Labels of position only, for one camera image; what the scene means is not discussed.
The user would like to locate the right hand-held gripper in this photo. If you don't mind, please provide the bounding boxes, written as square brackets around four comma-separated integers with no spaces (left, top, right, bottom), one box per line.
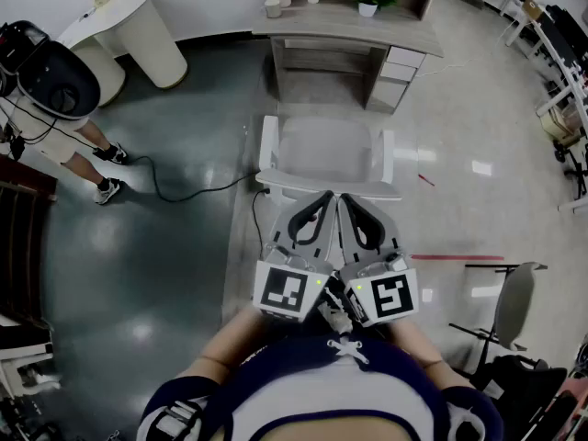
[338,193,420,328]

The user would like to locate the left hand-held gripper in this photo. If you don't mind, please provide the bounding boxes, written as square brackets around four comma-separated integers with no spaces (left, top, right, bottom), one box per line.
[252,189,339,325]

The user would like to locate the white and grey chair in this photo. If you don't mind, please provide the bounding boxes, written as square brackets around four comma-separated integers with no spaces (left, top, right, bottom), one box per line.
[254,115,403,207]

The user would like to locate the person's right forearm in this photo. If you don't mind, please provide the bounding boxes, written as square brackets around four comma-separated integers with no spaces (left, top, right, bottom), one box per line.
[390,322,474,390]

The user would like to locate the person's left forearm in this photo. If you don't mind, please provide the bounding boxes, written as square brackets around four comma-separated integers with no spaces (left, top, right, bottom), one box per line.
[176,308,286,380]

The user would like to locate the grey shell chair black legs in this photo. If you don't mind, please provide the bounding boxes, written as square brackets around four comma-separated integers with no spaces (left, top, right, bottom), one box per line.
[448,261,550,376]

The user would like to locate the black mesh office chair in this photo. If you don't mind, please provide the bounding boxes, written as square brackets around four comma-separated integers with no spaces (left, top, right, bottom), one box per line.
[477,354,569,435]

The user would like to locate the grey wooden desk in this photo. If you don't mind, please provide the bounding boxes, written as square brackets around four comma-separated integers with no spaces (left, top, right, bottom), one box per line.
[251,2,446,115]

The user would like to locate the person's navy and white shirt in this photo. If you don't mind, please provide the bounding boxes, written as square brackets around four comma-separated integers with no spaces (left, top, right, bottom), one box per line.
[137,333,504,441]

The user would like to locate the beige storage box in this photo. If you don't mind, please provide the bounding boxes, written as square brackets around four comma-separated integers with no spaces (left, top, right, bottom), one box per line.
[537,101,582,144]

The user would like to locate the white curved table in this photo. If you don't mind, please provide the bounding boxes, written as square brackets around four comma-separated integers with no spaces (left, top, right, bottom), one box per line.
[57,0,189,109]

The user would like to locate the white framed furniture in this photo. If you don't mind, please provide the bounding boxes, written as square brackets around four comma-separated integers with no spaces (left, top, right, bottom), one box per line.
[0,323,63,403]

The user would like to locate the black floor cable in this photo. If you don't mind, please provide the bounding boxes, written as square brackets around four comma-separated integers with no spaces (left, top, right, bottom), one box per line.
[126,153,277,266]

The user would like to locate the white floor cable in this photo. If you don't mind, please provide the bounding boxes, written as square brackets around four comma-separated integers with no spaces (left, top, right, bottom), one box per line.
[415,60,468,80]

